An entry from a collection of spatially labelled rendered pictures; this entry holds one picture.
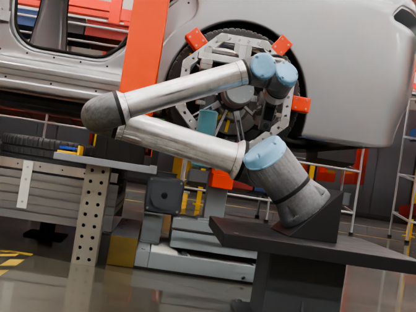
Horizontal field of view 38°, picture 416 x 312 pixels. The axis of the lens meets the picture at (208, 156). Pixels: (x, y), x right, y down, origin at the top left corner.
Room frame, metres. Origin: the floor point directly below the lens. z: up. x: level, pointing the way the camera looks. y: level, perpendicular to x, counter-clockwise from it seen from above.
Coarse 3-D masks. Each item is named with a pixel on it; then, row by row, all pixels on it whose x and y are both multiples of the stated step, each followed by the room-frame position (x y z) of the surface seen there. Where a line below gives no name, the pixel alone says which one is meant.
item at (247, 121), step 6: (222, 102) 3.35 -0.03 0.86; (252, 102) 3.41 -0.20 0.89; (252, 108) 3.41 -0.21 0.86; (240, 114) 3.36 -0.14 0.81; (246, 114) 3.41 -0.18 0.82; (246, 120) 3.41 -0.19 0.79; (252, 120) 3.41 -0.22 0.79; (216, 126) 3.40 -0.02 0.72; (222, 126) 3.40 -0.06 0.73; (228, 126) 3.40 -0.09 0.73; (234, 126) 3.41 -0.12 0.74; (246, 126) 3.41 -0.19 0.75; (252, 126) 3.42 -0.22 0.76; (222, 132) 3.40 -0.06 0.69; (228, 132) 3.40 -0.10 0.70; (234, 132) 3.41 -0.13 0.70; (240, 132) 3.41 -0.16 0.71
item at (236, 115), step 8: (232, 48) 2.97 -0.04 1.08; (216, 96) 2.97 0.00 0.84; (256, 96) 2.95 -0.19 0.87; (216, 104) 2.94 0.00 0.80; (224, 104) 2.98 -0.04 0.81; (224, 112) 2.94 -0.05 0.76; (232, 112) 2.96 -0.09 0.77; (248, 112) 2.95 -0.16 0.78; (240, 120) 2.95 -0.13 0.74; (216, 128) 2.94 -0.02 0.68; (240, 128) 2.95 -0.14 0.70; (256, 136) 3.09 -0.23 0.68
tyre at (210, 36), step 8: (216, 32) 2.91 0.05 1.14; (224, 32) 2.91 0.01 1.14; (232, 32) 2.92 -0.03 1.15; (240, 32) 2.92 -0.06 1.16; (248, 32) 2.92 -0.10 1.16; (208, 40) 2.91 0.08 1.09; (184, 48) 2.91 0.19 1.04; (184, 56) 2.90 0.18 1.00; (176, 64) 2.90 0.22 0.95; (176, 72) 2.90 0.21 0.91; (296, 88) 2.94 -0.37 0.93; (168, 112) 2.90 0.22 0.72; (176, 112) 2.90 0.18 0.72; (168, 120) 3.09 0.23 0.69; (176, 120) 2.90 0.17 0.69; (288, 128) 2.94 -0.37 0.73; (280, 136) 2.94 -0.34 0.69
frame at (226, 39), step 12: (216, 36) 2.82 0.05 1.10; (228, 36) 2.83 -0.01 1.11; (240, 36) 2.84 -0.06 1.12; (252, 48) 2.88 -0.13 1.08; (264, 48) 2.84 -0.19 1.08; (192, 60) 2.82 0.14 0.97; (288, 96) 2.87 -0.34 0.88; (180, 108) 2.81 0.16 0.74; (288, 108) 2.86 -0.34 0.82; (192, 120) 2.82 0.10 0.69; (288, 120) 2.86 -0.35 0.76; (264, 132) 2.86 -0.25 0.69; (276, 132) 2.85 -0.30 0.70
